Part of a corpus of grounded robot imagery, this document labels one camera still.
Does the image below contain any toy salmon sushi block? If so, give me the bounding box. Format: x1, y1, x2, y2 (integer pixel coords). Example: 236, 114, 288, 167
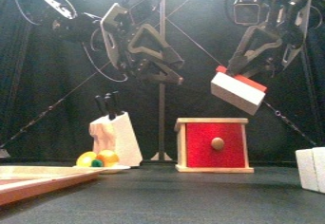
211, 65, 269, 117

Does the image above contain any white toy knife block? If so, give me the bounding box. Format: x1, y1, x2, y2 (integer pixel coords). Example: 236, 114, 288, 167
88, 111, 145, 168

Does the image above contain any red drawer with wooden knob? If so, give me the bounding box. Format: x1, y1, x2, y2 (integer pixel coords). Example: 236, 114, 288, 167
187, 122, 248, 169

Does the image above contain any orange toy food piece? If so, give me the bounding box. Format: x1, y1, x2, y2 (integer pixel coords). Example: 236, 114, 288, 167
96, 149, 121, 168

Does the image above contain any small white plate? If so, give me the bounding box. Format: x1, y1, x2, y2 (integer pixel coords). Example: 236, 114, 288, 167
73, 164, 133, 176

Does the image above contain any yellow toy food piece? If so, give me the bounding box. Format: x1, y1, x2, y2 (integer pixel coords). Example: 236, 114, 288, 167
76, 151, 100, 168

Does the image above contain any white rice block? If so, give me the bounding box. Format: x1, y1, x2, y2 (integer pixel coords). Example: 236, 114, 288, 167
295, 146, 325, 195

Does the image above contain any wooden tray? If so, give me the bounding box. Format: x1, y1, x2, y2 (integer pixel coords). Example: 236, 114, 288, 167
0, 164, 106, 207

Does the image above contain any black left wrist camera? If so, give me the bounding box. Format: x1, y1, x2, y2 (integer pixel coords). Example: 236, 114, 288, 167
121, 0, 164, 25

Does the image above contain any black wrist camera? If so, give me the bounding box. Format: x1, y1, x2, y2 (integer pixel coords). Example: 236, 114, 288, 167
232, 0, 263, 27
121, 0, 164, 25

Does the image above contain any vertical metal frame pole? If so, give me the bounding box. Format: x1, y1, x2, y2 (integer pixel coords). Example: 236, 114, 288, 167
149, 0, 176, 163

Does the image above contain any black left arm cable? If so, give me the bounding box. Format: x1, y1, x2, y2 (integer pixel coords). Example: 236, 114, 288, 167
82, 28, 130, 84

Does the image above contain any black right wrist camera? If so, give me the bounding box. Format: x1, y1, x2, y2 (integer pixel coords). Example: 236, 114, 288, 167
232, 0, 263, 27

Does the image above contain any black toy knife handle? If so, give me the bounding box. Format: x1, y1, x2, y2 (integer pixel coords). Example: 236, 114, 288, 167
104, 93, 118, 121
94, 95, 110, 118

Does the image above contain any diagonal frame strut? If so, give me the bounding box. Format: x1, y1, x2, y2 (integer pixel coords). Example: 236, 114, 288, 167
0, 0, 213, 149
125, 0, 320, 148

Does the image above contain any wooden box frame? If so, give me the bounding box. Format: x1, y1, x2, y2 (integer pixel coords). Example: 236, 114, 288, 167
173, 117, 256, 175

